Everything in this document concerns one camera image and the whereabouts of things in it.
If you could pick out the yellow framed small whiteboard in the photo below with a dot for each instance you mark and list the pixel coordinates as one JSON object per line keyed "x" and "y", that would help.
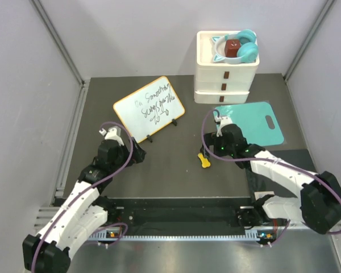
{"x": 149, "y": 109}

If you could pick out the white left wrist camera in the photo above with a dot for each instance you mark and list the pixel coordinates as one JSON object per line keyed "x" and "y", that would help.
{"x": 112, "y": 133}

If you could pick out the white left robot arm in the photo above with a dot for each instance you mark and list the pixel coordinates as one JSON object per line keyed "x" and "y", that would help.
{"x": 83, "y": 213}

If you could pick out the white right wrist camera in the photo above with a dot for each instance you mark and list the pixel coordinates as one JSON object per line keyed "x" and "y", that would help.
{"x": 221, "y": 121}

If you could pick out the white three drawer organizer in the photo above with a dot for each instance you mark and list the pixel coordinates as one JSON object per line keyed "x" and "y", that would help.
{"x": 220, "y": 83}

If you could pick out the grey slotted cable duct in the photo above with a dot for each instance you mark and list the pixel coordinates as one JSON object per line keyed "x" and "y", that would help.
{"x": 249, "y": 235}

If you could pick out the yellow bone shaped eraser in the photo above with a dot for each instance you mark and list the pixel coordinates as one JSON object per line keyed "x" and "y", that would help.
{"x": 205, "y": 163}

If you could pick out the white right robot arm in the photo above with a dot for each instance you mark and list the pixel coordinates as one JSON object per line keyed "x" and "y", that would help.
{"x": 317, "y": 196}

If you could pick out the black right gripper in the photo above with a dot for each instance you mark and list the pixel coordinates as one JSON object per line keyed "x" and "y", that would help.
{"x": 212, "y": 139}

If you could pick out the dark red cube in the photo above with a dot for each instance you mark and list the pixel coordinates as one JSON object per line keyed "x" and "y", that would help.
{"x": 231, "y": 48}

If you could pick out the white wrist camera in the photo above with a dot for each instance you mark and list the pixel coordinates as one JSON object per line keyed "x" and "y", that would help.
{"x": 221, "y": 121}
{"x": 112, "y": 133}

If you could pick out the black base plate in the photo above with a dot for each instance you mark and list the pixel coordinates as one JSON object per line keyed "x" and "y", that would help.
{"x": 235, "y": 211}

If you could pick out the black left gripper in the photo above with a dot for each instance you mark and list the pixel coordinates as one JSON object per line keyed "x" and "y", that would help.
{"x": 138, "y": 154}

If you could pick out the teal cat ear headphones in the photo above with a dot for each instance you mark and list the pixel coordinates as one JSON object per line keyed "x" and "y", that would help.
{"x": 244, "y": 42}

